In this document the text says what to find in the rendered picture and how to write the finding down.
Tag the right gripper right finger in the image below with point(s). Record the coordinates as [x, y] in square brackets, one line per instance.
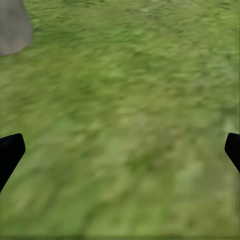
[232, 148]

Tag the tree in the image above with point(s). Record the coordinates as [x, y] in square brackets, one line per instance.
[16, 29]

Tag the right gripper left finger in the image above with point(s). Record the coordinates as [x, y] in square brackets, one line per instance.
[12, 149]

